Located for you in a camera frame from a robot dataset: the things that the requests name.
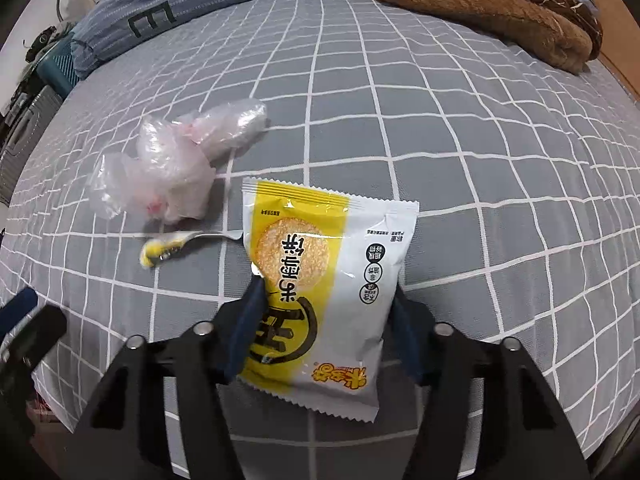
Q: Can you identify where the teal suitcase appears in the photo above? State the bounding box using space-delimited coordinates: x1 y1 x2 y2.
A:
36 35 80 100

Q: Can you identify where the white pink plastic bag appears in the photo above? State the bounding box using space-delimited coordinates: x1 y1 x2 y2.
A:
87 98 269 224

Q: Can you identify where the grey checked bed sheet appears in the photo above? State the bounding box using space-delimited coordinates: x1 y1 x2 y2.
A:
1 0 639 467

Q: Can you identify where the wooden headboard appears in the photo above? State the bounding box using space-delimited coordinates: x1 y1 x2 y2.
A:
594 0 639 100

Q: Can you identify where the grey hard suitcase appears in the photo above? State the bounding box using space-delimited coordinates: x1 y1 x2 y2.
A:
1 86 62 206

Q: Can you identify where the yellow white rice cracker packet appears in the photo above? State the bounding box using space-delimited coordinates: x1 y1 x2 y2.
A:
241 178 420 422

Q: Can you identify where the brown fleece blanket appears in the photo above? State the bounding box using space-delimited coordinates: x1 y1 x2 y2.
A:
382 0 603 74

